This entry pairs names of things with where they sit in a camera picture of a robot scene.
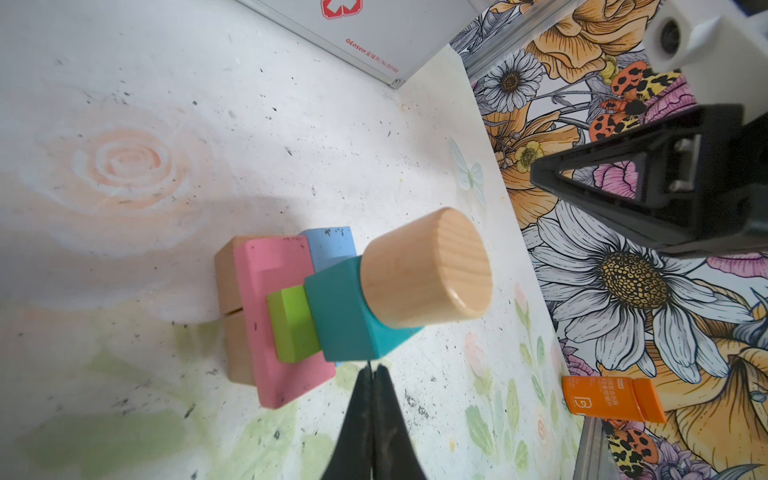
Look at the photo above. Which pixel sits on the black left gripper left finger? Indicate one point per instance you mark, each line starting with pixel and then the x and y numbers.
pixel 352 457

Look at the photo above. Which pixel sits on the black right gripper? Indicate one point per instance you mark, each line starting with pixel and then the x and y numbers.
pixel 717 167

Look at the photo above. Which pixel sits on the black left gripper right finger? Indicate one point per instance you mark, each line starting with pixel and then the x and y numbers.
pixel 394 456

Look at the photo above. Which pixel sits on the teal wood cube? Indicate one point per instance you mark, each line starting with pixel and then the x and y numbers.
pixel 346 327

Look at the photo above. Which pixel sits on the green wood block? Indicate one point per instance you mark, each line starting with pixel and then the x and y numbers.
pixel 293 325

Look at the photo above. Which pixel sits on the natural wood rectangular block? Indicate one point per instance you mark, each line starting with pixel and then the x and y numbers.
pixel 239 360

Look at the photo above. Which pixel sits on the wood cylinder block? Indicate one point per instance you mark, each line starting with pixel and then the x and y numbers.
pixel 432 270

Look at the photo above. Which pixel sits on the natural wood arch block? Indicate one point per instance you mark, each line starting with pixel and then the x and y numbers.
pixel 229 297

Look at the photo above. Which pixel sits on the pink wood block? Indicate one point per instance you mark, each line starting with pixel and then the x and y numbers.
pixel 263 266

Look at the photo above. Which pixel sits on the light blue wood block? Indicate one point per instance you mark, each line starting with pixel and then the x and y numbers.
pixel 330 246

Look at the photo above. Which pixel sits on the orange pill bottle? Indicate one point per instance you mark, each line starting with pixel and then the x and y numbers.
pixel 617 398

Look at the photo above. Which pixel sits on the silver aluminium first aid case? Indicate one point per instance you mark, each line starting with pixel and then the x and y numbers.
pixel 389 40

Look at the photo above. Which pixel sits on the aluminium corner frame post right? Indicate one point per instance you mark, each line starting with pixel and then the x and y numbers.
pixel 496 33

